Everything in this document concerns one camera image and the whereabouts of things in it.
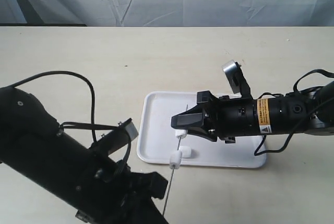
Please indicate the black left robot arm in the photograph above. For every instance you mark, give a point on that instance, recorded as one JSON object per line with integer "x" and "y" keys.
{"x": 33, "y": 144}

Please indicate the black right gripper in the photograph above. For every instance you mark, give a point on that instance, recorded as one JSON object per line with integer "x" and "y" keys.
{"x": 222, "y": 117}

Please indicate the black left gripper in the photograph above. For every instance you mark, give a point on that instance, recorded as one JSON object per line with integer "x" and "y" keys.
{"x": 109, "y": 193}

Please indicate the white rectangular plastic tray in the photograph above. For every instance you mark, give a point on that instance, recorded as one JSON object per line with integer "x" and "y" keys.
{"x": 157, "y": 140}

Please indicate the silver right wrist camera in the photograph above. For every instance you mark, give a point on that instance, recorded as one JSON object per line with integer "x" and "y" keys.
{"x": 236, "y": 79}

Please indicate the thin metal skewer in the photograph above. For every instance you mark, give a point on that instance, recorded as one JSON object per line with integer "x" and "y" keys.
{"x": 170, "y": 181}

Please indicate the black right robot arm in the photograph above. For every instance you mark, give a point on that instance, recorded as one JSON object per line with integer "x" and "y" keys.
{"x": 308, "y": 111}

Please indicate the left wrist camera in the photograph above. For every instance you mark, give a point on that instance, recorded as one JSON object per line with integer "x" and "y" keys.
{"x": 118, "y": 137}

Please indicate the white marshmallow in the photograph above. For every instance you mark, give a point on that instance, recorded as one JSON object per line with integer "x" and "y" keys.
{"x": 180, "y": 133}
{"x": 186, "y": 151}
{"x": 175, "y": 159}

